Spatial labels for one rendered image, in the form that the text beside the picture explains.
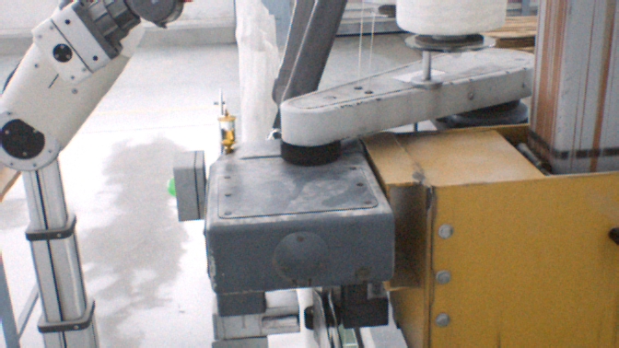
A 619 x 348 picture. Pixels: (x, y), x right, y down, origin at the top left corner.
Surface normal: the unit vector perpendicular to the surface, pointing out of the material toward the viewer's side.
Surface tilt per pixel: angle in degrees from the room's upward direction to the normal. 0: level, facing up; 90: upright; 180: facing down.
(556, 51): 90
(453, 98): 90
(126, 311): 0
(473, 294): 90
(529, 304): 90
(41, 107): 115
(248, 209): 0
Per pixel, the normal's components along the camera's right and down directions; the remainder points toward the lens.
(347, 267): 0.11, 0.36
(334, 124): 0.51, 0.30
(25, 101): -0.26, 0.72
